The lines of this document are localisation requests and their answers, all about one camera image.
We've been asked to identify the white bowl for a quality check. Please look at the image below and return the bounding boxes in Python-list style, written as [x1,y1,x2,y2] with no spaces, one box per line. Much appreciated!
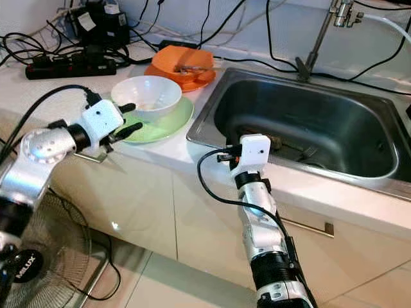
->
[110,76,182,123]

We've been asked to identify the green plate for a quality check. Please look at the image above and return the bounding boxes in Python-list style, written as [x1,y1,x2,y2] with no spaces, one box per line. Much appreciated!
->
[125,96,195,144]

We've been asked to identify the stainless steel kitchen sink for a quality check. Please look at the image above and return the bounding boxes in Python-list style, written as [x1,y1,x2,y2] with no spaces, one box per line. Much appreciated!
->
[186,67,411,203]

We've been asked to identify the orange plastic plate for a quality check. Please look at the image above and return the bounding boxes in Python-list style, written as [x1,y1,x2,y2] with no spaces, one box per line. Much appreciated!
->
[144,64,218,92]

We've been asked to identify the orange plastic bowl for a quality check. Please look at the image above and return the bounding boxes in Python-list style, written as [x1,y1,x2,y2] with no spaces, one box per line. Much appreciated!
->
[153,45,214,81]

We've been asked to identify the cream cabinet door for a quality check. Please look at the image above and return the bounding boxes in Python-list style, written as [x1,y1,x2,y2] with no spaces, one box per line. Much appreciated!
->
[39,154,177,257]
[170,170,411,302]

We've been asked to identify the black power strip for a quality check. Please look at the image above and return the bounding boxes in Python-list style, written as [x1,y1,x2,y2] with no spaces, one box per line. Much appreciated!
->
[26,56,113,80]

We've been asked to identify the metal utensil in orange bowl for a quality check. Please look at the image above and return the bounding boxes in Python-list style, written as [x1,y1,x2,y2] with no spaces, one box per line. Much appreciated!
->
[170,63,222,73]

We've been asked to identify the small flat black power brick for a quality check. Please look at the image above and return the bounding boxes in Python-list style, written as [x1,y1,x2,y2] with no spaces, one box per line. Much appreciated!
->
[157,40,197,51]

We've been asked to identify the black box with white label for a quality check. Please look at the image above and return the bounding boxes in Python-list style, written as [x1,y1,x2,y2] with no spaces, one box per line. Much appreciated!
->
[64,3,129,49]

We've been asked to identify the metal fan stand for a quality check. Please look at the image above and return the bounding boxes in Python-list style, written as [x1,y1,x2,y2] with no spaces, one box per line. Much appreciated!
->
[77,244,111,308]

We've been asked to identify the grey metal sink faucet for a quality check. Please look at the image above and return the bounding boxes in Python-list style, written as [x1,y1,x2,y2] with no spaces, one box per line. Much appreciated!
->
[295,0,363,81]

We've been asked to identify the silver bar cabinet handle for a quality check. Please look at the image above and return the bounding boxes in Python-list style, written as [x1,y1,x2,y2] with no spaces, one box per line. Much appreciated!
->
[283,217,335,238]
[83,151,110,164]

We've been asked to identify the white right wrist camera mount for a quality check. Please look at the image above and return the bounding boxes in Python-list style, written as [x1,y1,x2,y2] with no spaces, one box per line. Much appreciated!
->
[230,133,272,177]

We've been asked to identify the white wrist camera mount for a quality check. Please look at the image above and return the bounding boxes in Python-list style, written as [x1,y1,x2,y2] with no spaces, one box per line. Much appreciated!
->
[82,101,126,145]
[230,133,272,177]

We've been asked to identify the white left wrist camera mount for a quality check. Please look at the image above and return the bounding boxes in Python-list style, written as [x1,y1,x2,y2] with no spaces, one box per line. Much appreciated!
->
[82,101,126,145]

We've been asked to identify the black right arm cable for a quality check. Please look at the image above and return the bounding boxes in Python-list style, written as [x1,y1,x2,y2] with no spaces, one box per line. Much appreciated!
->
[196,148,296,257]

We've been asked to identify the floor fan with wire grille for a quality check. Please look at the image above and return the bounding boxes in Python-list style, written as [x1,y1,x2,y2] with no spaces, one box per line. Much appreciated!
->
[13,192,94,308]

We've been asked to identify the white water hose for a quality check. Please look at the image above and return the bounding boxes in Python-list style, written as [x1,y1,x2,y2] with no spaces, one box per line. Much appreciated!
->
[363,13,411,46]

